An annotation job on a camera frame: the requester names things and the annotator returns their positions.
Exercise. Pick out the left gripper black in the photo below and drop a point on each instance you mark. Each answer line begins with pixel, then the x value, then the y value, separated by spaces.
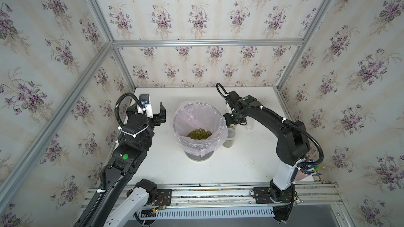
pixel 158 117

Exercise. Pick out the clear jar with mung beans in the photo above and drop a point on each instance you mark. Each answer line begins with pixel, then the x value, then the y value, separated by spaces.
pixel 249 123

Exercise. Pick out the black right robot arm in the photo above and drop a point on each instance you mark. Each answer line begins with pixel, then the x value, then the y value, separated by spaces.
pixel 292 138

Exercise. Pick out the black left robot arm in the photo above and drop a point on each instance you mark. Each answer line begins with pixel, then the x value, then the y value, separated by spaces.
pixel 134 142

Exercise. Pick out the mung beans in bin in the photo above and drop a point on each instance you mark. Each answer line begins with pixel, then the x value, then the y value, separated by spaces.
pixel 199 134

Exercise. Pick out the mesh bin with plastic bag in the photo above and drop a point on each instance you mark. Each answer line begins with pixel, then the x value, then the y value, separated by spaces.
pixel 199 115

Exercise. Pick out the open clear jar middle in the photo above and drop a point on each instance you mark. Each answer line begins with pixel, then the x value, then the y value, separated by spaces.
pixel 230 138

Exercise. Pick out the pink pen holder cup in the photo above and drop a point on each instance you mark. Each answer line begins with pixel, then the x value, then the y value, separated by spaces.
pixel 302 174

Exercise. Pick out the pens in holder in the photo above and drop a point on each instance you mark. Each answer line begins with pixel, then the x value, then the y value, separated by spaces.
pixel 310 169

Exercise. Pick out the aluminium frame crossbar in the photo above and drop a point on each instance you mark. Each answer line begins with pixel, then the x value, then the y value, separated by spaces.
pixel 203 43

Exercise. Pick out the aluminium frame post left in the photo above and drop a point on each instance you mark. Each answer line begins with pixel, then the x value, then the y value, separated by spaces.
pixel 104 29

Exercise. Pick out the aluminium frame post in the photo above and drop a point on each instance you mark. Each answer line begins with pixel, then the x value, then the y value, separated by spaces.
pixel 310 32
pixel 104 29

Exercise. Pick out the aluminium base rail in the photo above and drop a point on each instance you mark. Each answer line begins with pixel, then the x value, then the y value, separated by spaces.
pixel 220 200

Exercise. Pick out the aluminium frame post right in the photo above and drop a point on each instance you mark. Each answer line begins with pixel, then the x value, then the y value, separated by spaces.
pixel 310 32

